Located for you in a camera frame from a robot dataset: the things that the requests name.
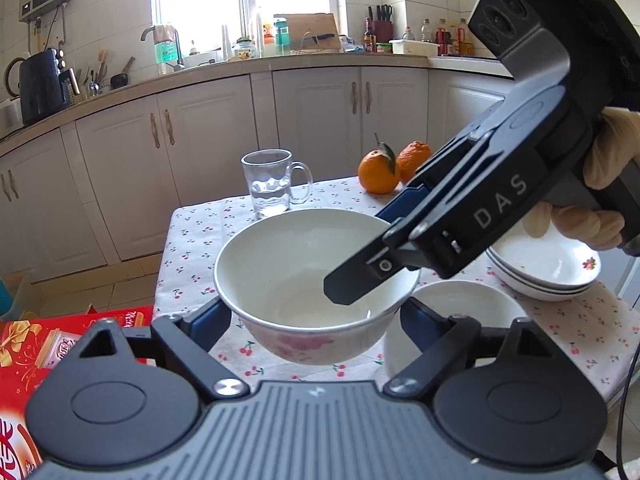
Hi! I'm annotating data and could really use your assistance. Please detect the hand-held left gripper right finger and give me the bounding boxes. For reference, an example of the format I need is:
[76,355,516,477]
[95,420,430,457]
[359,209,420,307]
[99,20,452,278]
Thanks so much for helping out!
[382,297,576,401]

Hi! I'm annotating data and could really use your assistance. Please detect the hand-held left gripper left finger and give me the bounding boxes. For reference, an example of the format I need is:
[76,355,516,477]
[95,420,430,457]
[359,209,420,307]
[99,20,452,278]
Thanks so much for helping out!
[75,297,251,403]

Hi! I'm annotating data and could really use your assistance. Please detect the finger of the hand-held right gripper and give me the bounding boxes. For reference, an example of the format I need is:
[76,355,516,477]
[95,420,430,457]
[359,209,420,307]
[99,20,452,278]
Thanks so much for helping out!
[375,132,484,227]
[323,134,502,307]

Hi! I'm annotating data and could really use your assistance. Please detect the white bowl pink flowers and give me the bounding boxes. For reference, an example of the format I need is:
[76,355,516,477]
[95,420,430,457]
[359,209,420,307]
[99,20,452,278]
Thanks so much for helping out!
[214,208,422,366]

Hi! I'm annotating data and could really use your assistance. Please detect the person's right hand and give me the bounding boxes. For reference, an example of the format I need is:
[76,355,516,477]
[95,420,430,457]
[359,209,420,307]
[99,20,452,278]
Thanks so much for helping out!
[522,107,640,252]

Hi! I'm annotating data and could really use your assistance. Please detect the orange with green leaf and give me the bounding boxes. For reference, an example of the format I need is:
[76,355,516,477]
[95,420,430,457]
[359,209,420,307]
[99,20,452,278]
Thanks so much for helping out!
[358,132,401,195]

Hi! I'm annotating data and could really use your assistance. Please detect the bumpy orange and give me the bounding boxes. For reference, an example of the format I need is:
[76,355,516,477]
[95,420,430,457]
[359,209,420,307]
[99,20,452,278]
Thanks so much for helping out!
[397,141,433,183]

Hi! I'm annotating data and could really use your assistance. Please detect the cherry print tablecloth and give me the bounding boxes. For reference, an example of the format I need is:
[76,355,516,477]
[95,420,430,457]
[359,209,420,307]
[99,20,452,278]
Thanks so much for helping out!
[152,177,640,406]

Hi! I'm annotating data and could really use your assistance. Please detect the glass mug with water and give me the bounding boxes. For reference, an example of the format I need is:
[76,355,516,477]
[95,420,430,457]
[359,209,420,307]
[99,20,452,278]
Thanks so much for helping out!
[241,149,314,220]

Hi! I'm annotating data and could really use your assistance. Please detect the white plastic tray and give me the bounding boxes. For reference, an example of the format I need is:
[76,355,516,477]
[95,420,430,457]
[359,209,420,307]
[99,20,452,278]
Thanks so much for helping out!
[389,39,441,57]

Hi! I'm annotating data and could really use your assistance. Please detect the red knife block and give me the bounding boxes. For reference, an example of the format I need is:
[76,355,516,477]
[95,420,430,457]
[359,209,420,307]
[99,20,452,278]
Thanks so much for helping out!
[367,5,394,43]

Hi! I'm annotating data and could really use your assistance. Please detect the red gift box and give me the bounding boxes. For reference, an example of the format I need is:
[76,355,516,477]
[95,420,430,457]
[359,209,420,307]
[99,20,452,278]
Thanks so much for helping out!
[0,305,156,480]

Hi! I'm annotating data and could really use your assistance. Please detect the wooden cutting board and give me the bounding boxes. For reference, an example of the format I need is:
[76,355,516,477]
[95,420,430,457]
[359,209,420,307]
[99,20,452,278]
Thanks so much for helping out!
[274,12,342,53]

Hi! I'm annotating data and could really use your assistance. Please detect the teal water bottle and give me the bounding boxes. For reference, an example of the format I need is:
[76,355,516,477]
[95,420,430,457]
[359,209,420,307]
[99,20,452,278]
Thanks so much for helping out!
[274,16,291,56]

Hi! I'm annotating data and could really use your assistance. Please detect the grey kitchen countertop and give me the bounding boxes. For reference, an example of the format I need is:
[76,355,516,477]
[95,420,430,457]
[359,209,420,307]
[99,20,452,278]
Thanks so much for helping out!
[0,52,516,146]

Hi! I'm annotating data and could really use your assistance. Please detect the small black saucepan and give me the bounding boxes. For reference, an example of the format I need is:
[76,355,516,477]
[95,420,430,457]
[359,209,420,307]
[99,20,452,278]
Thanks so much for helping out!
[110,56,136,90]

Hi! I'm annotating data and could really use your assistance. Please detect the utensil holder with utensils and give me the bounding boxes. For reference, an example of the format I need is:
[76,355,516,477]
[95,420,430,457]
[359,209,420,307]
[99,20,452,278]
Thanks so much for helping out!
[75,50,111,98]

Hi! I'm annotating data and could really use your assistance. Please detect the chrome kitchen faucet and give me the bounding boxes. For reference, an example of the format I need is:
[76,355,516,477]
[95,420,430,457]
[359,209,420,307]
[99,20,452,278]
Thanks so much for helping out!
[140,25,186,72]

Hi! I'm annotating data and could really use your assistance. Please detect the green dish soap bottle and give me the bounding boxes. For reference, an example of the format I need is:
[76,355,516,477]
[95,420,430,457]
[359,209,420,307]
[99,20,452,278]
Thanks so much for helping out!
[155,40,181,64]

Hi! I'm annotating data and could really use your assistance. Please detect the black electric kettle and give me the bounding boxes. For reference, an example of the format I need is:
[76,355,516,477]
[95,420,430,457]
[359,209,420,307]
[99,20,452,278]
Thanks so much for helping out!
[19,47,76,126]

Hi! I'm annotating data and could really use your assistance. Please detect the kitchen window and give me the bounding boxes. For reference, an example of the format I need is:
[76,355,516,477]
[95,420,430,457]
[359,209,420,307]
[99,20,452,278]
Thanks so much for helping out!
[150,0,346,61]

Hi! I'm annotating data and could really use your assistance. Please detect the white appliance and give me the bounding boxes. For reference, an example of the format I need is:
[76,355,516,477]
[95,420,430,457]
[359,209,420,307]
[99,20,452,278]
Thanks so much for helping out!
[0,97,23,133]

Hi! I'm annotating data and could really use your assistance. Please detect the black cable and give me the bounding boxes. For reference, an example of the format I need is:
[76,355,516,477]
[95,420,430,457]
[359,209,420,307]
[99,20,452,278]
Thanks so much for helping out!
[617,345,640,480]

